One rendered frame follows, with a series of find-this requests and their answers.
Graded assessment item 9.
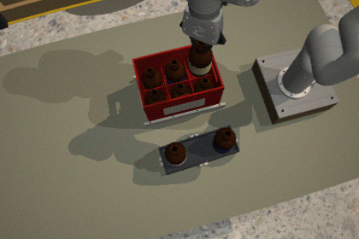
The brown bottle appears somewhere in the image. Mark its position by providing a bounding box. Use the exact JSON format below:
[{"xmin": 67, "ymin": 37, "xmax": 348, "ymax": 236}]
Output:
[
  {"xmin": 165, "ymin": 59, "xmax": 185, "ymax": 85},
  {"xmin": 213, "ymin": 127, "xmax": 236, "ymax": 154},
  {"xmin": 193, "ymin": 78, "xmax": 215, "ymax": 93},
  {"xmin": 146, "ymin": 89, "xmax": 167, "ymax": 105},
  {"xmin": 164, "ymin": 142, "xmax": 186, "ymax": 167},
  {"xmin": 188, "ymin": 40, "xmax": 213, "ymax": 77},
  {"xmin": 142, "ymin": 67, "xmax": 163, "ymax": 90},
  {"xmin": 171, "ymin": 83, "xmax": 191, "ymax": 99}
]

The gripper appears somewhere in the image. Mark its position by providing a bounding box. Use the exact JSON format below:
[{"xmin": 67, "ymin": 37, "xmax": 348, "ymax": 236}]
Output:
[{"xmin": 179, "ymin": 4, "xmax": 226, "ymax": 53}]

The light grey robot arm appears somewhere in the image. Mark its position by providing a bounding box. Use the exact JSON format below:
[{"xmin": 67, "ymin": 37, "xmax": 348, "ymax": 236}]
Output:
[{"xmin": 186, "ymin": 0, "xmax": 359, "ymax": 99}]

